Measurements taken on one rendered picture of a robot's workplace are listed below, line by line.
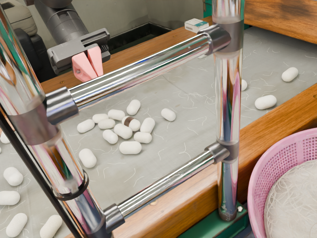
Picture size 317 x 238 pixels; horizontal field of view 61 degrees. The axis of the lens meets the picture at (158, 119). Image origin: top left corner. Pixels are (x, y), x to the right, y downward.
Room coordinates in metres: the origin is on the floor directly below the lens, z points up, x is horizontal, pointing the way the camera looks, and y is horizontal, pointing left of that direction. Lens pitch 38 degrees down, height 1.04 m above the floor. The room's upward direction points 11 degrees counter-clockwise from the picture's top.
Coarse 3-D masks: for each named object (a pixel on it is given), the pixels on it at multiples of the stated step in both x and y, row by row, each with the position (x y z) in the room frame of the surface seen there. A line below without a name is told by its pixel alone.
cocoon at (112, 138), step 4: (104, 132) 0.36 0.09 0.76; (108, 132) 0.36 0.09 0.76; (112, 132) 0.36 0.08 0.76; (104, 136) 0.36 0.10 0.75; (108, 136) 0.35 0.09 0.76; (112, 136) 0.35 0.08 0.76; (116, 136) 0.35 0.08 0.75; (108, 140) 0.35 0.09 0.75; (112, 140) 0.34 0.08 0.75; (116, 140) 0.35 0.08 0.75
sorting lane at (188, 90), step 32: (192, 64) 0.57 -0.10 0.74; (256, 64) 0.51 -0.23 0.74; (288, 64) 0.49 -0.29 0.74; (128, 96) 0.49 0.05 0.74; (160, 96) 0.46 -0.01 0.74; (192, 96) 0.44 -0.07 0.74; (256, 96) 0.40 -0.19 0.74; (288, 96) 0.38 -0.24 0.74; (64, 128) 0.42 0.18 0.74; (96, 128) 0.40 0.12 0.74; (160, 128) 0.36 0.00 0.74; (192, 128) 0.35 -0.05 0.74; (0, 160) 0.36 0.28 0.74; (128, 160) 0.30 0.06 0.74; (160, 160) 0.29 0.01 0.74; (32, 192) 0.28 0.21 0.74; (96, 192) 0.25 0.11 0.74; (128, 192) 0.24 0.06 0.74; (0, 224) 0.23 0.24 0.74; (32, 224) 0.22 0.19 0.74; (64, 224) 0.21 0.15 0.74
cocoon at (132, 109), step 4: (136, 100) 0.44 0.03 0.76; (132, 104) 0.42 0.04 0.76; (136, 104) 0.43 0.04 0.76; (140, 104) 0.43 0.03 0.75; (128, 108) 0.42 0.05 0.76; (132, 108) 0.42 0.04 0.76; (136, 108) 0.42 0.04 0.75; (128, 112) 0.41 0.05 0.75; (132, 112) 0.41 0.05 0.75; (136, 112) 0.42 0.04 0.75
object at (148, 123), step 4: (144, 120) 0.37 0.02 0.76; (148, 120) 0.37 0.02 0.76; (152, 120) 0.37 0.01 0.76; (144, 124) 0.36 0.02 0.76; (148, 124) 0.36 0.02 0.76; (152, 124) 0.36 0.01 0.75; (140, 128) 0.36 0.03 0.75; (144, 128) 0.35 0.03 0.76; (148, 128) 0.35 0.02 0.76; (152, 128) 0.36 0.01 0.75; (148, 132) 0.35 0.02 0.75
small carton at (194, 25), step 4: (192, 20) 0.73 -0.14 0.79; (196, 20) 0.73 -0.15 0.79; (200, 20) 0.72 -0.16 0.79; (188, 24) 0.72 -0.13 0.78; (192, 24) 0.70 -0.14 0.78; (196, 24) 0.70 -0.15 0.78; (200, 24) 0.69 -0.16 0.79; (204, 24) 0.69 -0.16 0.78; (208, 24) 0.69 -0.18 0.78; (188, 28) 0.72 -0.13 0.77; (192, 28) 0.70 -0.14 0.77; (196, 28) 0.69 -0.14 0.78; (200, 28) 0.68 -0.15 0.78; (196, 32) 0.69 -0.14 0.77
